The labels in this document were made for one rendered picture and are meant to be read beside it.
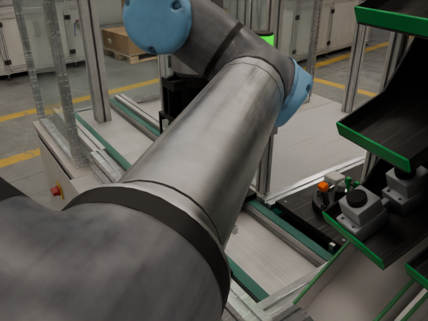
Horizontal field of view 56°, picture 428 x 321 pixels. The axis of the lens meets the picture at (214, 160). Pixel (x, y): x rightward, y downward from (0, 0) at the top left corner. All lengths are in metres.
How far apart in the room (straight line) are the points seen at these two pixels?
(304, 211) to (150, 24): 0.77
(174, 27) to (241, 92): 0.13
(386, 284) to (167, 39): 0.55
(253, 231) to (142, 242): 0.95
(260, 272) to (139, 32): 0.68
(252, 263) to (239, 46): 0.66
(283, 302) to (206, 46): 0.58
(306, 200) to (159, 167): 0.95
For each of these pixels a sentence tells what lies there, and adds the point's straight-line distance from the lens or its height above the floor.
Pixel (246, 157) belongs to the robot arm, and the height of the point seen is 1.47.
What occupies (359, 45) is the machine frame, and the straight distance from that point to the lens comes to 2.01.
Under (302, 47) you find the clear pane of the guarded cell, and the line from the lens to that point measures 2.17.
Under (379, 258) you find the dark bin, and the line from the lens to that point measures 0.63.
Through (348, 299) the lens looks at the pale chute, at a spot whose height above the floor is 1.04.
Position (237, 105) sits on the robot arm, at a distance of 0.31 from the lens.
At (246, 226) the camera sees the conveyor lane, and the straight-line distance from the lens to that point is 1.12.
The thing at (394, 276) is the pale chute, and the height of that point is 1.10.
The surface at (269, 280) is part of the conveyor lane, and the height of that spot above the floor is 0.92.
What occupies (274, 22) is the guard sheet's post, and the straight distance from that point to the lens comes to 1.00.
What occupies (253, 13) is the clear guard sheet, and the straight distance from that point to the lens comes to 1.07.
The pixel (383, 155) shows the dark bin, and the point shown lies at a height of 1.36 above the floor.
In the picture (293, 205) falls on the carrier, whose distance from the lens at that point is 1.12.
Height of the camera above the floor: 1.60
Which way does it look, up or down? 28 degrees down
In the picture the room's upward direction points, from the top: straight up
